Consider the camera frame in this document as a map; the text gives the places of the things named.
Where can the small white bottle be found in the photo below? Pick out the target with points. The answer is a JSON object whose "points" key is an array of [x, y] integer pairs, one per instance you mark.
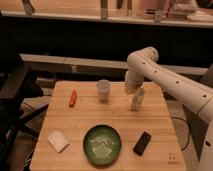
{"points": [[137, 98]]}

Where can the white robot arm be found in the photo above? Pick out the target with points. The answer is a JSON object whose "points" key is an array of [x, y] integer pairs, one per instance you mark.
{"points": [[195, 96]]}

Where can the clear plastic cup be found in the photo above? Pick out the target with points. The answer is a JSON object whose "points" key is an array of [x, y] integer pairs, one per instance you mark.
{"points": [[103, 88]]}

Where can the green round plate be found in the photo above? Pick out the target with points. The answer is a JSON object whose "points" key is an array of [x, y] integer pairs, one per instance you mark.
{"points": [[102, 145]]}

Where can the black phone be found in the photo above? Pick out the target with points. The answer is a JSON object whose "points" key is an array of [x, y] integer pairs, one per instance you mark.
{"points": [[142, 143]]}

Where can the white folded cloth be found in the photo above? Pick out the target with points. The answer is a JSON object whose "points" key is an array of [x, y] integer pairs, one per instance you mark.
{"points": [[58, 141]]}

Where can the black chair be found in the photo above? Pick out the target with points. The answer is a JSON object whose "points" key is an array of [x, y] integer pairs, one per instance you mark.
{"points": [[17, 82]]}

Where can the grey bench rail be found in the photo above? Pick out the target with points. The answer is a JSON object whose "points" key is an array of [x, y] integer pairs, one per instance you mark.
{"points": [[106, 64]]}

